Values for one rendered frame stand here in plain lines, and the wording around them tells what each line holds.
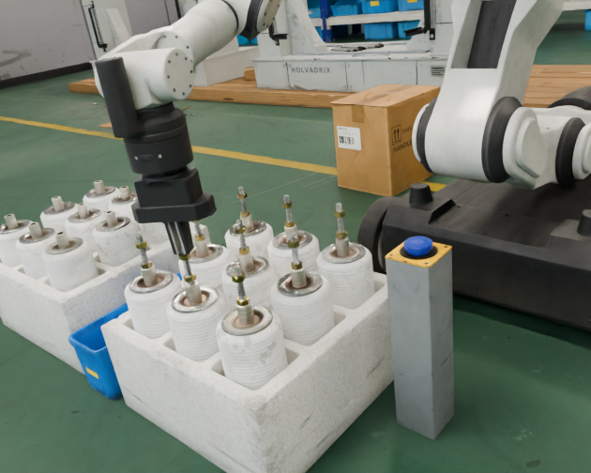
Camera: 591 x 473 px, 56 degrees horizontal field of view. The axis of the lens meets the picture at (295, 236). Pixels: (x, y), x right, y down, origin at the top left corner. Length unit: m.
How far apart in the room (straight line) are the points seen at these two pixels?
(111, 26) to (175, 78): 4.63
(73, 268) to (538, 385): 0.91
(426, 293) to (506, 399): 0.32
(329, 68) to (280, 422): 2.67
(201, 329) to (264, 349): 0.12
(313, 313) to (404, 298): 0.14
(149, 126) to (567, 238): 0.74
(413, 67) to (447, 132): 2.01
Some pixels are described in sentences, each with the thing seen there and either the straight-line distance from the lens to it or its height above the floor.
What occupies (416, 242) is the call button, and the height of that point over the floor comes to 0.33.
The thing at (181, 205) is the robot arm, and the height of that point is 0.42.
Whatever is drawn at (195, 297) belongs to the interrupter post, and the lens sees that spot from 0.89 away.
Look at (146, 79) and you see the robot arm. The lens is 0.75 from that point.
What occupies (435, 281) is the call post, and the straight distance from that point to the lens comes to 0.81.
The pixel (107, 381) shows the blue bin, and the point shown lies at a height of 0.05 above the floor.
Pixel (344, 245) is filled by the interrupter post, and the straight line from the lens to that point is 0.95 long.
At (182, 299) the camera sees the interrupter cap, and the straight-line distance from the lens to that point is 0.91.
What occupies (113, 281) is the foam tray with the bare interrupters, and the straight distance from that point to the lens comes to 1.23.
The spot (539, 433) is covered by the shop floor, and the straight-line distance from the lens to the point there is 1.00.
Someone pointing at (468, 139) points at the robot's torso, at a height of 0.42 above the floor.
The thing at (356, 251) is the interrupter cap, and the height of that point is 0.25.
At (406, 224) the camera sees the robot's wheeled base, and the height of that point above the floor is 0.18.
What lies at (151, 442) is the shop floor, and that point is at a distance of 1.06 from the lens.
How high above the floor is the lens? 0.69
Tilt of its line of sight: 24 degrees down
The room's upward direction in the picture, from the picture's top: 8 degrees counter-clockwise
